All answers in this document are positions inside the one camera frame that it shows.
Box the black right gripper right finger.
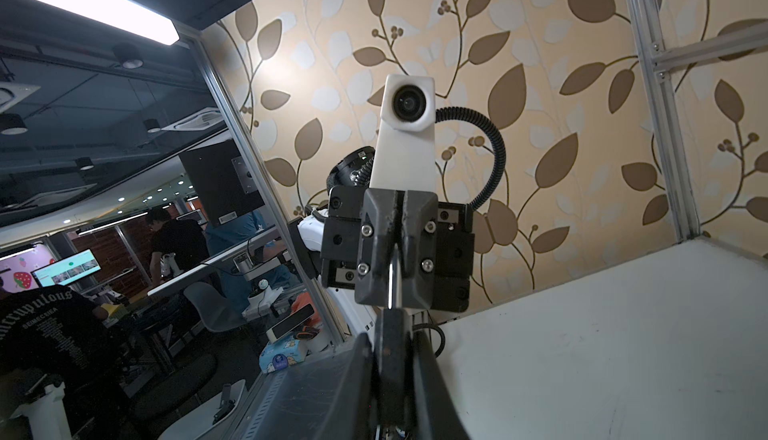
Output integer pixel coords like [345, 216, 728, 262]
[412, 331, 469, 440]

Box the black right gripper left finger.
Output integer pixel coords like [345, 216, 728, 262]
[251, 334, 378, 439]

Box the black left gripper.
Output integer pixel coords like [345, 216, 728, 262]
[320, 186, 475, 313]

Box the black padlock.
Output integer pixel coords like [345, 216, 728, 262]
[376, 245, 411, 439]

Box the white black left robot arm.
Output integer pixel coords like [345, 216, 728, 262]
[298, 106, 506, 336]

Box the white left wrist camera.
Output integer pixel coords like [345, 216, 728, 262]
[370, 74, 437, 193]

